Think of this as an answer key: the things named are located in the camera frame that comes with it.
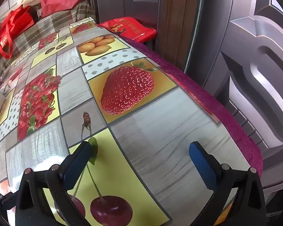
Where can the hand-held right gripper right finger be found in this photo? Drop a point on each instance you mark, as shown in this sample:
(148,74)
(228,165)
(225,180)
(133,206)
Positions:
(202,167)

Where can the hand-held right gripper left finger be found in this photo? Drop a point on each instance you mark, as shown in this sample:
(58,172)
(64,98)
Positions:
(75,164)

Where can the fruit print tablecloth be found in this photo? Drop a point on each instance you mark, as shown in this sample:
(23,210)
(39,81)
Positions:
(155,134)

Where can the maroon table cloth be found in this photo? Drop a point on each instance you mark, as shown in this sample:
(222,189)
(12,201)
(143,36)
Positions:
(226,113)

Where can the panelled metal door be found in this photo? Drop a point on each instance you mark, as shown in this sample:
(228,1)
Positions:
(250,51)
(125,0)

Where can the plaid blanket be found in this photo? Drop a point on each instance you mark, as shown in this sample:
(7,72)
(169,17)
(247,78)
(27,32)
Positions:
(35,33)

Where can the red gift bag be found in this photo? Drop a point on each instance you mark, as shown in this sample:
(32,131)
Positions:
(129,28)

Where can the red tote bag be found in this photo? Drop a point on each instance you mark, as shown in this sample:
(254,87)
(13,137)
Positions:
(16,23)

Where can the brown door frame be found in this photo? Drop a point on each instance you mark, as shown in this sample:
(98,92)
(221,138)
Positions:
(174,16)

